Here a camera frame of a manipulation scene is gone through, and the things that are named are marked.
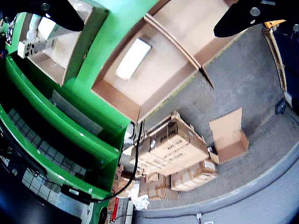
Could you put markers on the cardboard box white labels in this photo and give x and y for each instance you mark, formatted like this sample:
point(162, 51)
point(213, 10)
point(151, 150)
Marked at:
point(144, 158)

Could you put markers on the small black floor box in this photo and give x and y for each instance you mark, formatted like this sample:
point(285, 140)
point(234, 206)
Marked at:
point(280, 106)

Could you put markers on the dark red tall carton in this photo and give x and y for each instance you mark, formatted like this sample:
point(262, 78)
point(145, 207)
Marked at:
point(134, 58)

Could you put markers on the black white patterned card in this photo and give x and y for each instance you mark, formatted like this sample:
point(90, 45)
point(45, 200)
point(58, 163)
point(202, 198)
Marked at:
point(11, 30)

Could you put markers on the orange plastic tool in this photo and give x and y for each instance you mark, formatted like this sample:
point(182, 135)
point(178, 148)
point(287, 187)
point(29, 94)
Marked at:
point(273, 23)

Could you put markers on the shallow cardboard tray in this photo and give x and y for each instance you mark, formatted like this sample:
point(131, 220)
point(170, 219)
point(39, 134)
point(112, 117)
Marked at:
point(74, 46)

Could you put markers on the green metal rack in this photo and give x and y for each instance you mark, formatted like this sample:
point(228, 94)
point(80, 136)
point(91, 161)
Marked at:
point(70, 130)

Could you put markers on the red white printed carton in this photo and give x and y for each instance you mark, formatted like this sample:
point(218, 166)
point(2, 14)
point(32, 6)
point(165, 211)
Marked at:
point(114, 207)

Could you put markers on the cow print carton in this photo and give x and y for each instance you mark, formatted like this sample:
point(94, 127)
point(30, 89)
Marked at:
point(30, 49)

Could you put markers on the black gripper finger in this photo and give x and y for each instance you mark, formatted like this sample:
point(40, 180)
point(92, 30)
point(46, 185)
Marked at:
point(240, 18)
point(58, 11)

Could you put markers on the flattened cardboard box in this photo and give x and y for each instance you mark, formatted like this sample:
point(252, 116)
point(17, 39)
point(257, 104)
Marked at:
point(229, 140)

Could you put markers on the brown cardboard box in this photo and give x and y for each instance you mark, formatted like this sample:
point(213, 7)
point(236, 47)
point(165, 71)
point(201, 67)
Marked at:
point(163, 70)
point(198, 28)

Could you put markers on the taped cardboard box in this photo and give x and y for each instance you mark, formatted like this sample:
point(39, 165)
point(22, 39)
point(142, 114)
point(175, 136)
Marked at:
point(194, 177)

